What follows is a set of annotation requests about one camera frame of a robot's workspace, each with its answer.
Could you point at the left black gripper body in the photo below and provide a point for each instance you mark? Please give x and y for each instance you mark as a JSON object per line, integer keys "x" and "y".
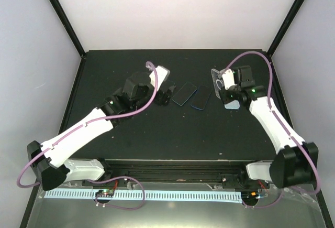
{"x": 163, "y": 98}

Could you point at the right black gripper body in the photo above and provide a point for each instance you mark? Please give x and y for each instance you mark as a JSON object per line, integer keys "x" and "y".
{"x": 226, "y": 98}

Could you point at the light blue phone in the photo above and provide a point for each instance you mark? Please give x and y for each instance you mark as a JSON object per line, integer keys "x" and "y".
{"x": 234, "y": 105}

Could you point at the teal phone from blue case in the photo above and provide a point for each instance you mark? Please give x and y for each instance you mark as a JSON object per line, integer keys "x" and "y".
{"x": 184, "y": 93}

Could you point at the dark blue phone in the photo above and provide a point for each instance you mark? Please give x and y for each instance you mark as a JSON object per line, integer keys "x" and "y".
{"x": 201, "y": 98}

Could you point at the teal phone with ring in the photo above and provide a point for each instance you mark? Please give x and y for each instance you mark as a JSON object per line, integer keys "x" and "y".
{"x": 170, "y": 84}

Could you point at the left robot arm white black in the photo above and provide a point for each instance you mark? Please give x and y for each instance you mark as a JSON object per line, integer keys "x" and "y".
{"x": 51, "y": 160}

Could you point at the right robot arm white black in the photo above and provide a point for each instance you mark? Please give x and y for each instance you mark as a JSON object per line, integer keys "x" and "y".
{"x": 295, "y": 160}

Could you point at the right circuit board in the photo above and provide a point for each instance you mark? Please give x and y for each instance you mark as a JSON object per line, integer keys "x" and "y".
{"x": 256, "y": 195}

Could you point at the circuit board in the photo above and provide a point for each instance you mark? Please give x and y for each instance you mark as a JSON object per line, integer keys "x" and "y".
{"x": 104, "y": 193}
{"x": 256, "y": 195}

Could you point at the left circuit board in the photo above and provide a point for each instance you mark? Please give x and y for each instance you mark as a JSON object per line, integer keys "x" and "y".
{"x": 104, "y": 193}

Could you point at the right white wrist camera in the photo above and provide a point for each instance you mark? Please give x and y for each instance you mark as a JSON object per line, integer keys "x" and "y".
{"x": 227, "y": 79}

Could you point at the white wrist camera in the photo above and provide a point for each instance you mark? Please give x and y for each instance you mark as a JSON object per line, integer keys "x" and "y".
{"x": 227, "y": 79}
{"x": 162, "y": 72}

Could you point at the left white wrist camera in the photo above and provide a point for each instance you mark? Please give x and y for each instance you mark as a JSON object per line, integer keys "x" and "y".
{"x": 162, "y": 72}

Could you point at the black aluminium front rail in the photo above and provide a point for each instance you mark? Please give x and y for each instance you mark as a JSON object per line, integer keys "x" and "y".
{"x": 234, "y": 174}

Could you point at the light blue slotted cable duct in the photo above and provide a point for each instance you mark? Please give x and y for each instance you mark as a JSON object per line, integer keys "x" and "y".
{"x": 148, "y": 195}

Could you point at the right black frame post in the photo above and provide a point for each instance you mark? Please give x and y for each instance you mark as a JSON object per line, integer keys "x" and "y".
{"x": 289, "y": 18}

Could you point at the black frame post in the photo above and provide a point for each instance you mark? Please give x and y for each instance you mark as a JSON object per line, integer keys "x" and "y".
{"x": 68, "y": 27}
{"x": 289, "y": 18}

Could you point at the left black frame post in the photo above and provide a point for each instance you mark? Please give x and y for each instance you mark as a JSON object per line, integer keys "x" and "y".
{"x": 68, "y": 27}

